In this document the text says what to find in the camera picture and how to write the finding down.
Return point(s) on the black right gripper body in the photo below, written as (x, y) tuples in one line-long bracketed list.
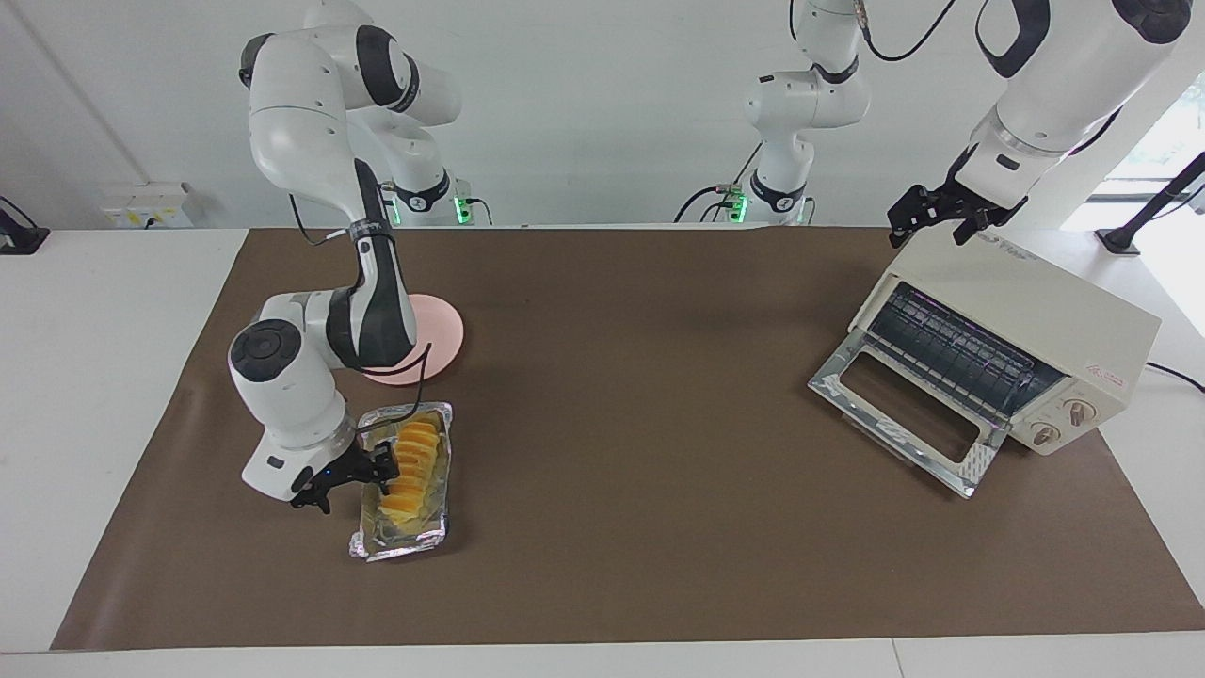
[(362, 463)]

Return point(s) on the pink round plate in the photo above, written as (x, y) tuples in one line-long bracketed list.
[(438, 325)]

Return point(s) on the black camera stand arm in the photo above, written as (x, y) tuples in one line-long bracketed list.
[(1153, 207)]

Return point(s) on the white wall socket box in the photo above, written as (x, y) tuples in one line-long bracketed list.
[(146, 205)]

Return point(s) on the cream white toaster oven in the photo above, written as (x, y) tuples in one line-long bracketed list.
[(1017, 292)]

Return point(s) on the brown table mat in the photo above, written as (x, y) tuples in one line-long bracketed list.
[(640, 424)]

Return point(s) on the round oven knob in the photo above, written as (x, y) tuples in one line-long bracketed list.
[(1047, 434), (1080, 411)]

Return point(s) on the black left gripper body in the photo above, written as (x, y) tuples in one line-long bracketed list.
[(970, 202)]

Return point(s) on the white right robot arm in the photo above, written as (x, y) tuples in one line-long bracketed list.
[(292, 122)]

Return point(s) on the sliced golden bread loaf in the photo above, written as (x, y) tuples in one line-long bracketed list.
[(414, 471)]

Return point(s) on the aluminium foil tray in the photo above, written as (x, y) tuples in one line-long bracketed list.
[(407, 544)]

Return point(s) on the foil-lined glass oven door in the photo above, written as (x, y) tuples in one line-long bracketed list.
[(904, 400)]

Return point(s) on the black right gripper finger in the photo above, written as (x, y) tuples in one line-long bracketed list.
[(387, 466), (318, 492)]

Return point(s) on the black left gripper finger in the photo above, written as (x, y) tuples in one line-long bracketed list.
[(911, 212), (970, 228)]

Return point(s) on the black desk stand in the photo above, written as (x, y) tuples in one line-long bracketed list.
[(21, 237)]

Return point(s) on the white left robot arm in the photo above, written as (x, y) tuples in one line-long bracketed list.
[(1064, 85)]

